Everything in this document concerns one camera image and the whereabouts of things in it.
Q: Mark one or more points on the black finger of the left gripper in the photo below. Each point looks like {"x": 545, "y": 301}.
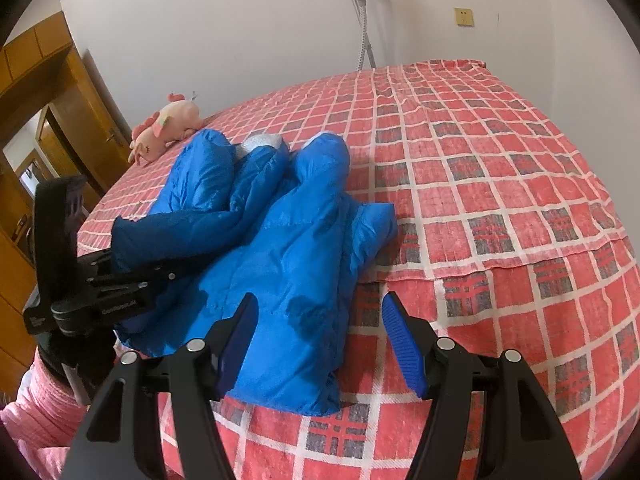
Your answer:
{"x": 92, "y": 304}
{"x": 96, "y": 265}

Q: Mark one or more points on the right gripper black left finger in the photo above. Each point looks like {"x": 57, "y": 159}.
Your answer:
{"x": 120, "y": 436}

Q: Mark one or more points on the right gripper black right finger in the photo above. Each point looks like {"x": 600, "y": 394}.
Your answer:
{"x": 521, "y": 436}

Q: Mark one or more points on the blue puffer jacket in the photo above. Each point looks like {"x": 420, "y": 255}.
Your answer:
{"x": 273, "y": 223}

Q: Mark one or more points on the pink sleeve forearm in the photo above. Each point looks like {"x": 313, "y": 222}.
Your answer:
{"x": 43, "y": 420}

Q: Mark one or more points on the pink plush unicorn toy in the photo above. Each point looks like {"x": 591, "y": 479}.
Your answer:
{"x": 175, "y": 122}

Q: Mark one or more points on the red plaid bed cover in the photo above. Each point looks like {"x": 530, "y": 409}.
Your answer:
{"x": 506, "y": 239}

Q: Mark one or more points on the yellowed wall socket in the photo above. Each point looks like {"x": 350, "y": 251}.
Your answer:
{"x": 464, "y": 17}

